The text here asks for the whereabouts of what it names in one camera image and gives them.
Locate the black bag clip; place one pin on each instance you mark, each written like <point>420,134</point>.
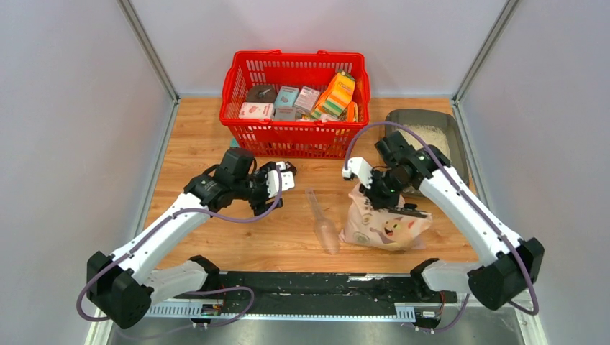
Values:
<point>409,209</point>

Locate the orange striped sponge pack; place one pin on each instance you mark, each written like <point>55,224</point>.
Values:
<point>335,99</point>

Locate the grey pink small box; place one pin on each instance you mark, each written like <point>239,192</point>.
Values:
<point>306,100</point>

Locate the teal small box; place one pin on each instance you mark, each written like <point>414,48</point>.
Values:
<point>286,96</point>

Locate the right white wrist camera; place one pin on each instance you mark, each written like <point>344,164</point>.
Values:
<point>358,167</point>

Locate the red plastic shopping basket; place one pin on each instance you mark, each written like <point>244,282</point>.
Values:
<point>327,137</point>

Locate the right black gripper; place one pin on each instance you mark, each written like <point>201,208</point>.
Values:
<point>378,202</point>

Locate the grey litter box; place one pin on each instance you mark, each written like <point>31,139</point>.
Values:
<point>437,129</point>

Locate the brown round tin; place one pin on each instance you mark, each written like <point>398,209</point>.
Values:
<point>263,93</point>

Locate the pink white box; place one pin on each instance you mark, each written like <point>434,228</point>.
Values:
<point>255,110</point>

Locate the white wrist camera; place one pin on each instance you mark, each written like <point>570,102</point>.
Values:
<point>358,167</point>
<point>277,182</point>

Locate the clear plastic scoop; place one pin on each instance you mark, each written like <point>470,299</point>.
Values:
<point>324,228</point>

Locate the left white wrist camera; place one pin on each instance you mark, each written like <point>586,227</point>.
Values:
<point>277,182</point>

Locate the orange item in basket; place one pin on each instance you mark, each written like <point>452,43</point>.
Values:
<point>351,112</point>

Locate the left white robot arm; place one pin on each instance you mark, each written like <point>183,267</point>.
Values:
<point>124,285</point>

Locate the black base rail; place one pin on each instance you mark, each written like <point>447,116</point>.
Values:
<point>320,296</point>

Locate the pink cat litter bag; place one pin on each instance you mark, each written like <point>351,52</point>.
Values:
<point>379,228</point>

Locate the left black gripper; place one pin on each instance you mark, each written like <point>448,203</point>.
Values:
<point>260,206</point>

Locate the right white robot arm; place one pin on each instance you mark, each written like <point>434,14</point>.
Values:
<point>507,264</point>

